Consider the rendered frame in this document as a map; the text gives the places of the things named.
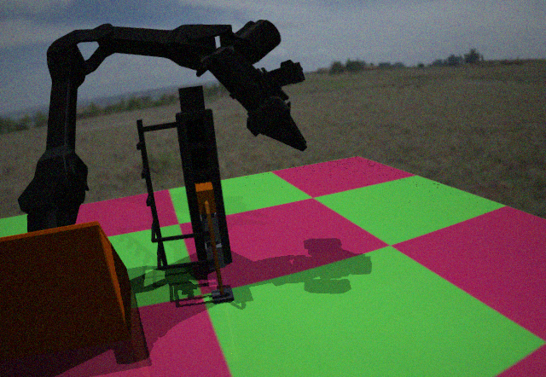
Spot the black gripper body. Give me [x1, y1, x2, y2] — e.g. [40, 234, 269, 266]
[227, 66, 289, 136]

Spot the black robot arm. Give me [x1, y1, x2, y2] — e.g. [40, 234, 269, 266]
[18, 20, 305, 233]

